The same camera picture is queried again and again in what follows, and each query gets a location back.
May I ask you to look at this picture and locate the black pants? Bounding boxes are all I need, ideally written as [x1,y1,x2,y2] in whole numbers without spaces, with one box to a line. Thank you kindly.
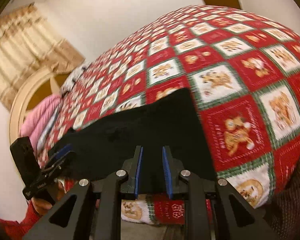
[48,88,216,194]

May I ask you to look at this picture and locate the person's left hand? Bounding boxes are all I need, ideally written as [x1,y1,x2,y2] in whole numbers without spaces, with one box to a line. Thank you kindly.
[31,178,65,217]

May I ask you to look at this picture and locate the pink folded blanket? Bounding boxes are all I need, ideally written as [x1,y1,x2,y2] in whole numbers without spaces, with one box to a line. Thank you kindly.
[19,94,61,153]

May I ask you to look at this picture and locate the cream round headboard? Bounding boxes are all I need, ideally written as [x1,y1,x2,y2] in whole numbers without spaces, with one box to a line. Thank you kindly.
[9,67,69,143]

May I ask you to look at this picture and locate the grey patterned pillow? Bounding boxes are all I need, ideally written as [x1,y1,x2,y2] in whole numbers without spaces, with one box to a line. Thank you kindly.
[60,62,92,97]

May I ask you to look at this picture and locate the beige patterned curtain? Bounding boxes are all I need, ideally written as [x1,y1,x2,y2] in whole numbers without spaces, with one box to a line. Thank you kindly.
[0,4,85,109]

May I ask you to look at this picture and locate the red patchwork bear bedspread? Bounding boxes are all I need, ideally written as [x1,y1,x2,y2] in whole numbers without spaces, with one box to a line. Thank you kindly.
[37,5,300,234]

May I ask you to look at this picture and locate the dark dotted garment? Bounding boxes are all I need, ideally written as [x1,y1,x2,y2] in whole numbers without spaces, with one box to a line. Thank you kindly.
[264,159,300,239]

